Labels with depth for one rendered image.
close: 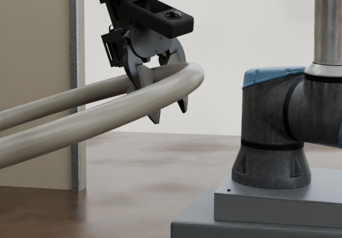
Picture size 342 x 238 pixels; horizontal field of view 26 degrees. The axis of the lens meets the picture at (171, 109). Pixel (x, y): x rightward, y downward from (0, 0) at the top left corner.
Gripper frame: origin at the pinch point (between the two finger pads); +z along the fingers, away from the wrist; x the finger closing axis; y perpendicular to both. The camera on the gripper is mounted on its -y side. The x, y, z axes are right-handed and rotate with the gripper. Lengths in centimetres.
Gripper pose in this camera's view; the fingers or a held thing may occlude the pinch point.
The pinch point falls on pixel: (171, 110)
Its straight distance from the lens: 111.2
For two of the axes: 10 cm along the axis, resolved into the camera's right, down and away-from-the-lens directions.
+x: -7.7, 3.2, -5.5
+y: -5.6, 0.7, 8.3
